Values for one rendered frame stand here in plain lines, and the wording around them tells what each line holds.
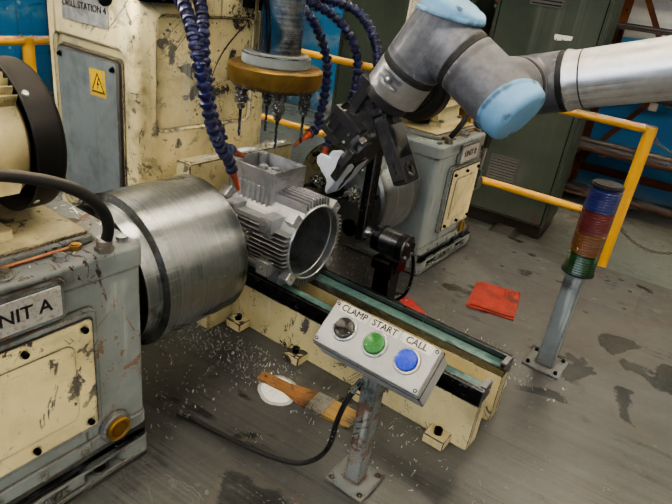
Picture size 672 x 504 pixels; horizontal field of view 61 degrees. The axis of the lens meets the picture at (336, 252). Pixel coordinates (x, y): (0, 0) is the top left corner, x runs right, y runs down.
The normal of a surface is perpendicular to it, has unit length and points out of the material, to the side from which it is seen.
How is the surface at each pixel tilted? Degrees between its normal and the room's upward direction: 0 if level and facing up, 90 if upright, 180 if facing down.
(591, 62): 59
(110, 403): 90
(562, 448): 0
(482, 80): 78
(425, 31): 89
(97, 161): 90
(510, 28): 90
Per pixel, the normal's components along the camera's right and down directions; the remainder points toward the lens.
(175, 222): 0.61, -0.47
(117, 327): 0.80, 0.35
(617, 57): -0.57, -0.28
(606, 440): 0.13, -0.89
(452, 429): -0.59, 0.28
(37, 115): 0.76, -0.13
